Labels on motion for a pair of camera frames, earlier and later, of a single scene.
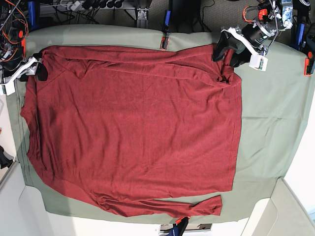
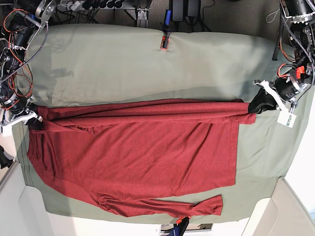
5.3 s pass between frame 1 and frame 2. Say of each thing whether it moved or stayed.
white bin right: stayed
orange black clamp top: stayed
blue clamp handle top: stayed
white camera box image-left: moved
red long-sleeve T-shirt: moved
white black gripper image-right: moved
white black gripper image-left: moved
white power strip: stayed
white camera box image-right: moved
